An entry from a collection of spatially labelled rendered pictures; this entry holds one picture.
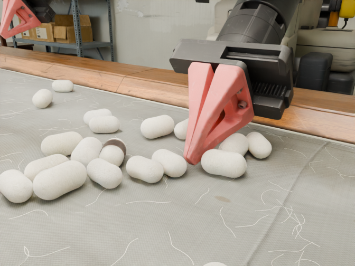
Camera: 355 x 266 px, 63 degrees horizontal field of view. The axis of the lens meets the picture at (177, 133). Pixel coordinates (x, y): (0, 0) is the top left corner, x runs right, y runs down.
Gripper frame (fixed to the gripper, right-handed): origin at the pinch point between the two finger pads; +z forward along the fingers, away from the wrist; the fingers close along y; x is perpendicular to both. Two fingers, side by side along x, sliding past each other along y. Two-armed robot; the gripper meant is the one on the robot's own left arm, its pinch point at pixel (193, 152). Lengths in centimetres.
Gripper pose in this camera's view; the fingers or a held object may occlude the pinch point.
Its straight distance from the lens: 23.6
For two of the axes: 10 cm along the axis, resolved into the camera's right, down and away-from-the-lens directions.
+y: 8.3, 2.2, -5.2
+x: 3.5, 5.1, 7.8
